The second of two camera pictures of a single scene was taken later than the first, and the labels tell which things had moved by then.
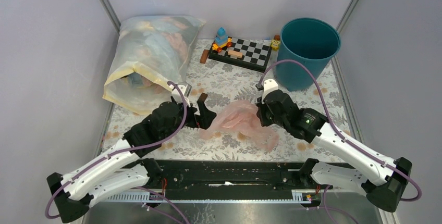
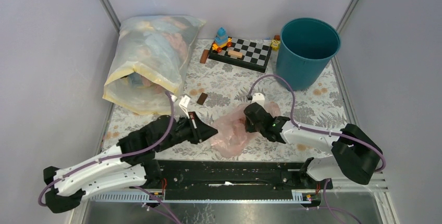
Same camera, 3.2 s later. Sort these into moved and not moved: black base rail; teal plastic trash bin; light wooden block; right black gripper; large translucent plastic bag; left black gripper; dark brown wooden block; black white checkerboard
Moved: left black gripper; right black gripper
Not moved: teal plastic trash bin; black base rail; dark brown wooden block; light wooden block; black white checkerboard; large translucent plastic bag
